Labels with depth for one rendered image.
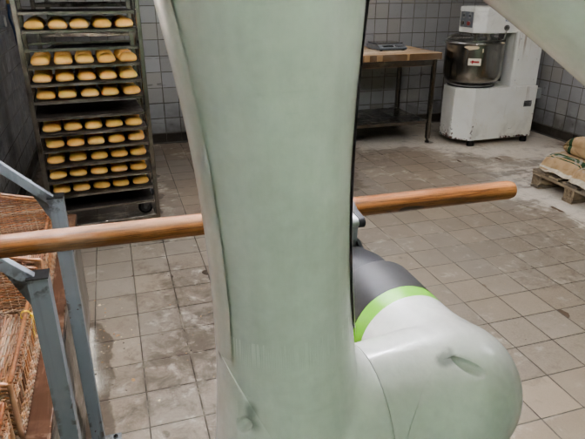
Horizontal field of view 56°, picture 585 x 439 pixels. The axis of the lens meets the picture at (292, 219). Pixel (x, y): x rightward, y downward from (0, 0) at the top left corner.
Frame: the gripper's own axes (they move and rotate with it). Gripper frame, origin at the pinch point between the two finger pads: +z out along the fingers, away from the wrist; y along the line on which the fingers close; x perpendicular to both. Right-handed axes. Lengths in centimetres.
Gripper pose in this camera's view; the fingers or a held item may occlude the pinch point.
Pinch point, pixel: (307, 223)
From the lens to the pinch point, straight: 74.1
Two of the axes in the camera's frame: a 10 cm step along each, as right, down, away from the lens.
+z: -3.0, -3.7, 8.8
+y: 0.0, 9.2, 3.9
